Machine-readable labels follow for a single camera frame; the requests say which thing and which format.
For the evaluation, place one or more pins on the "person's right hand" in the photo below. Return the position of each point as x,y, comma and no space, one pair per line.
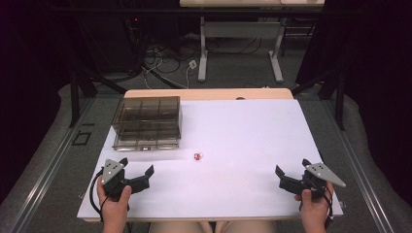
313,207

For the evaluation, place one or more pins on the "white metal-legged desk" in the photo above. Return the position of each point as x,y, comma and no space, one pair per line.
239,29

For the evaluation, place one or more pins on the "brown transparent compartment box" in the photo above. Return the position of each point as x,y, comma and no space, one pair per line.
147,124

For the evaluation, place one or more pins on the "black metal stand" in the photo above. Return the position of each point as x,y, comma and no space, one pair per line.
75,100
338,103

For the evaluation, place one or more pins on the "person's left leg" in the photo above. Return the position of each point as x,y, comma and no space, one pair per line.
181,227

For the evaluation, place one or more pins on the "light wooden table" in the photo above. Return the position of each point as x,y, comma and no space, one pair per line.
210,93

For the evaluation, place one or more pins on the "white table mat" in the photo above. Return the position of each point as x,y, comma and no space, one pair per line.
226,136

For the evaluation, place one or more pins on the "dark curtain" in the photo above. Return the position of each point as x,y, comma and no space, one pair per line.
379,81
26,81

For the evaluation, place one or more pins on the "person's right leg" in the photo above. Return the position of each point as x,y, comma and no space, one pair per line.
246,227

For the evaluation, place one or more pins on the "small red bead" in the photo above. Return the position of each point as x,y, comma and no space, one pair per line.
198,156

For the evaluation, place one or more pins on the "person's left hand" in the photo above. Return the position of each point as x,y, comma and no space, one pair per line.
113,207

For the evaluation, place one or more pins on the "grey metal floor rail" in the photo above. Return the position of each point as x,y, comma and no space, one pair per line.
48,168
359,168

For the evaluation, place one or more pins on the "white power adapter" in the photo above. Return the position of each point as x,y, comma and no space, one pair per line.
192,64

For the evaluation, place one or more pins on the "person's leg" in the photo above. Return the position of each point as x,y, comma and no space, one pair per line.
246,227
181,227

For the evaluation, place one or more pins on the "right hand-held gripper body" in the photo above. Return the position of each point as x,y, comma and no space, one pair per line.
319,178

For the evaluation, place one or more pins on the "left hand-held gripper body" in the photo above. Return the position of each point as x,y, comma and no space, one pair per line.
113,181

